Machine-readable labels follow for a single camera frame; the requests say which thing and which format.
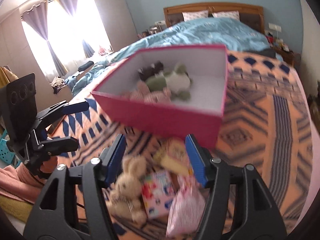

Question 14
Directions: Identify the yellow tissue pack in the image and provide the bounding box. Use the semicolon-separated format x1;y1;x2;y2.
163;138;193;176

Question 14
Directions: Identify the wooden headboard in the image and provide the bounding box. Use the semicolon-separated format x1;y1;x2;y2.
163;2;265;34

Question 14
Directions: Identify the dark brown plush toy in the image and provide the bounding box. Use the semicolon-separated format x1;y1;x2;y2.
138;61;164;81

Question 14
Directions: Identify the cream bunny plush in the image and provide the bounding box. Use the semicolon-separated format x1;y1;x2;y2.
106;155;147;224

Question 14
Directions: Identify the left patterned pillow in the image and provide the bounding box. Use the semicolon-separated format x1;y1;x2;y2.
182;10;209;22

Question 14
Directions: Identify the orange patterned blanket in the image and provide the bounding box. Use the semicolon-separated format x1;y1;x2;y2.
53;51;319;232

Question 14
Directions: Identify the pink silk drawstring pouch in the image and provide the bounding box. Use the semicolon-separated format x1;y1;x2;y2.
166;175;206;237

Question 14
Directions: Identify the pink cardboard box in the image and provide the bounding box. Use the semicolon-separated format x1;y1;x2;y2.
91;44;228;148

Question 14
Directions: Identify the pink floral tissue pack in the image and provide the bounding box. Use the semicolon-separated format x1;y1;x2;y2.
142;170;175;219

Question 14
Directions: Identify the patterned pillow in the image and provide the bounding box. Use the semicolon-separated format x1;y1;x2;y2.
212;11;240;21
182;10;209;22

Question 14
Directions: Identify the dark folded clothing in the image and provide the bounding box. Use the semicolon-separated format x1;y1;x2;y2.
246;48;277;59

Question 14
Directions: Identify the right wooden nightstand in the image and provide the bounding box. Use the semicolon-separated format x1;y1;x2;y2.
273;46;301;68

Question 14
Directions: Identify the black camera box left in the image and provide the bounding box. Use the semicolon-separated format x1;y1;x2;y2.
1;73;37;142

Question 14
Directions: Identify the right patterned pillow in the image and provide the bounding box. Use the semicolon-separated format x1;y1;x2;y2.
212;11;240;21

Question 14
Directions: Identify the brown knitted teddy bear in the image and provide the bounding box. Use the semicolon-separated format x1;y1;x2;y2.
121;81;171;103

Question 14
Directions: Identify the blue duvet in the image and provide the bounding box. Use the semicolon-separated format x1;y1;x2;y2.
65;17;270;96

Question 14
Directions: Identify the green turtle plush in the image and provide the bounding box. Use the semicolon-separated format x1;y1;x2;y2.
145;63;193;101

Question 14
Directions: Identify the white wall socket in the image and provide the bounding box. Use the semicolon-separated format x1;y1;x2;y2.
268;23;281;33

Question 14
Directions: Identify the left purple curtain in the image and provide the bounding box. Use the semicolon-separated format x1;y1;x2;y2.
22;0;67;77

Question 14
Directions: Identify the black Face tissue pack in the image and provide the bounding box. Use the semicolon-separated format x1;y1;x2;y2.
153;141;175;171

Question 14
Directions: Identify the pink sleeved left forearm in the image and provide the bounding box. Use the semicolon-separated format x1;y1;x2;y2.
0;164;46;204

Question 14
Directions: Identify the right purple curtain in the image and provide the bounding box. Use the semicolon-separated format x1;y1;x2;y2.
56;0;94;58

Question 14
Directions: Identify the purple curtain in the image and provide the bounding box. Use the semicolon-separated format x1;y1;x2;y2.
56;0;94;58
22;0;67;77

